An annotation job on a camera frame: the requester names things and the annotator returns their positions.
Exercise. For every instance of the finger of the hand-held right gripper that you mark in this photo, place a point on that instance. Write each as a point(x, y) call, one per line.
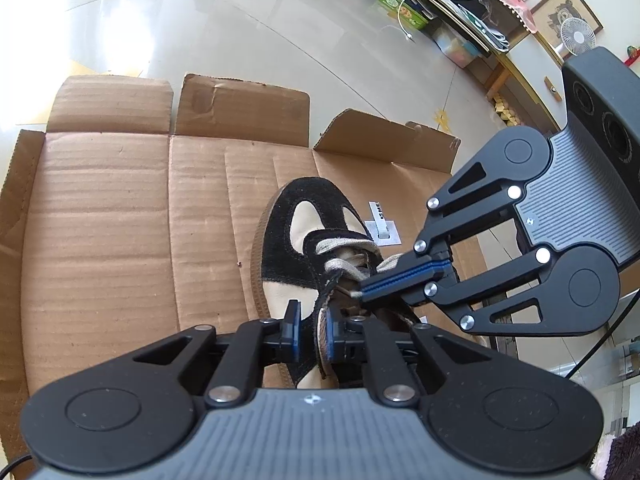
point(400, 290)
point(410, 266)

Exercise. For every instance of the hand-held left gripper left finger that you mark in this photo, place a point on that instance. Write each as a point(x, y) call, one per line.
point(296, 332)

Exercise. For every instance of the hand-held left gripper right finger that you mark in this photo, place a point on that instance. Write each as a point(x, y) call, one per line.
point(327, 337)

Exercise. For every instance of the beige shoelace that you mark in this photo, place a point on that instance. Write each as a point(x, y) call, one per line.
point(345, 246)

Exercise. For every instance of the black and beige shoe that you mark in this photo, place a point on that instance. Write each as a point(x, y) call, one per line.
point(280, 240)

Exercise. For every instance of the white paper label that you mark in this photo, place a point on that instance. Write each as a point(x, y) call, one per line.
point(382, 222)

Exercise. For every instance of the yellow blocks stack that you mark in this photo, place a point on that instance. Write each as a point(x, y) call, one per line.
point(506, 110)

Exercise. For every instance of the white cabinet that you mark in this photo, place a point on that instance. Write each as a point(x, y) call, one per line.
point(532, 67)

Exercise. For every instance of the small yellow star sticker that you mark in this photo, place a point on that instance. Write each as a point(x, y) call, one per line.
point(442, 117)

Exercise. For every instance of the red ornament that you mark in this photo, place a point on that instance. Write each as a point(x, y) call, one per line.
point(632, 55)

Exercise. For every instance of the white fan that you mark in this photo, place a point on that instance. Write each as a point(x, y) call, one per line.
point(577, 37)

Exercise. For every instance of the clear storage bin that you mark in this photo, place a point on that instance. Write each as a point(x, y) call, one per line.
point(457, 49)

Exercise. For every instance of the framed picture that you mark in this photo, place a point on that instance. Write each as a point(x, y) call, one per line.
point(550, 5)

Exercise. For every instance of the flattened cardboard box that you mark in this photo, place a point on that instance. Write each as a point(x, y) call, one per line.
point(100, 235)

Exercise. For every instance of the green storage box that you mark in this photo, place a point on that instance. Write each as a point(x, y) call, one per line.
point(402, 7)

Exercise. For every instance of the person's right leg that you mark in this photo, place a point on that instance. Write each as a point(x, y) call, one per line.
point(622, 460)

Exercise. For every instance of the large yellow star sticker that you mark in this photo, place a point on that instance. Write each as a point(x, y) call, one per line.
point(80, 70)

